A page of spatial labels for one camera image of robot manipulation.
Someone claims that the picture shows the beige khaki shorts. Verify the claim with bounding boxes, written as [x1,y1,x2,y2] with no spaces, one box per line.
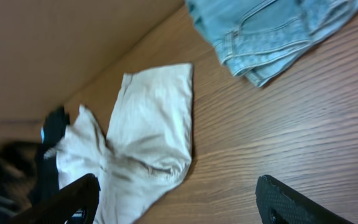
[53,63,193,223]

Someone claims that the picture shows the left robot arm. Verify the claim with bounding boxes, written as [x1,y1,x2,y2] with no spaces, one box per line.
[0,139,40,223]

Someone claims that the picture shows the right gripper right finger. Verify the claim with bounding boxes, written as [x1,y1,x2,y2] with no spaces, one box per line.
[255,175,352,224]

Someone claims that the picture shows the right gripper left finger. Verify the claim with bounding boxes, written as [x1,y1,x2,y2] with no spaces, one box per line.
[9,174,100,224]

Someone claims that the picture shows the folded light blue jeans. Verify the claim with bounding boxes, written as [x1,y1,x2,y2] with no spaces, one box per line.
[185,0,358,87]

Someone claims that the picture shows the black garment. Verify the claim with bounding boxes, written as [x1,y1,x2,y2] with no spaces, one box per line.
[28,106,70,205]

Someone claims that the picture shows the light blue garment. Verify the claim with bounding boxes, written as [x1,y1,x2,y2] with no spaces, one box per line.
[40,128,45,143]

